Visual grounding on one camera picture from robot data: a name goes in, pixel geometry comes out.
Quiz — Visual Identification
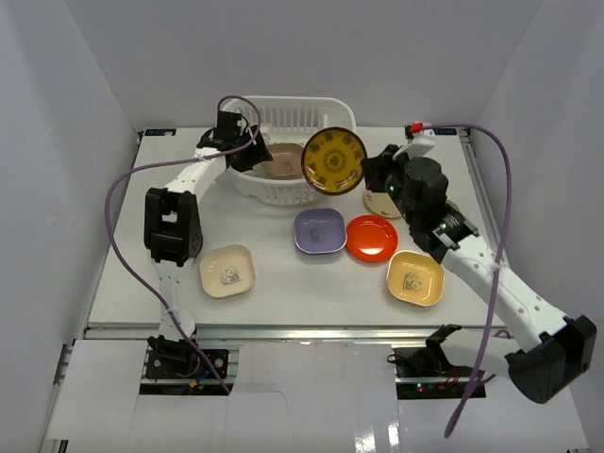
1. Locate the brown square panda plate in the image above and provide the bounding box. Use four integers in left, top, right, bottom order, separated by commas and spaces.
261, 143, 303, 179

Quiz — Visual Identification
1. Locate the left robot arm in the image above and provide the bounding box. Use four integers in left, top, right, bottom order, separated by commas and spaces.
143, 125, 271, 342

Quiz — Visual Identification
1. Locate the green square panda plate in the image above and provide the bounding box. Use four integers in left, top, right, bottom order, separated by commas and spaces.
447, 200, 460, 211

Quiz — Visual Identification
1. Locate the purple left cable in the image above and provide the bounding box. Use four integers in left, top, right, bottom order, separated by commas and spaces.
104, 94, 263, 395

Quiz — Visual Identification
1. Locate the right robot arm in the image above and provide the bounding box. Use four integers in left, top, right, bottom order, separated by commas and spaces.
361, 146, 597, 404

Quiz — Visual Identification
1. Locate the yellow square panda plate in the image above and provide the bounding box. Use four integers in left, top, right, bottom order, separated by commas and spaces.
386, 251, 445, 307

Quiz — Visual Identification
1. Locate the orange round plate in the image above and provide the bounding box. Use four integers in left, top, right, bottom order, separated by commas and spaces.
346, 215, 398, 263

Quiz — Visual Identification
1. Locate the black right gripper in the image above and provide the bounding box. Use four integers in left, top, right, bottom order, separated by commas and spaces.
361, 146, 418, 227

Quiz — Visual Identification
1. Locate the white plastic bin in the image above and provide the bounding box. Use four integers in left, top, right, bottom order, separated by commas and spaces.
226, 95, 356, 207

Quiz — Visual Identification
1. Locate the purple square panda plate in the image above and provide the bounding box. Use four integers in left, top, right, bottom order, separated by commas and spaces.
294, 209, 347, 255

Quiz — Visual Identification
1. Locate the beige round floral plate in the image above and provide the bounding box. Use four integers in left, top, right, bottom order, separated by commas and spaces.
363, 189, 401, 219

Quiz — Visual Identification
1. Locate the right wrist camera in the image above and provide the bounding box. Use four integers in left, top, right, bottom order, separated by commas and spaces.
405, 122, 436, 158

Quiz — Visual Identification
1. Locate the yellow round patterned plate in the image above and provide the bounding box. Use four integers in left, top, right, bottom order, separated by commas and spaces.
301, 126, 367, 196

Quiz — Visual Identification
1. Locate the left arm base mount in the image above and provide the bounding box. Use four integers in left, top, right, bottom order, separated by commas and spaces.
143, 336, 229, 381

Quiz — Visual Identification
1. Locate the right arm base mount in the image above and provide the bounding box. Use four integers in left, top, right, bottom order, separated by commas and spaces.
386, 343, 471, 401

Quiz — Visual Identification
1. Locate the cream square panda plate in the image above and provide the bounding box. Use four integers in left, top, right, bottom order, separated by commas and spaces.
199, 244, 256, 299

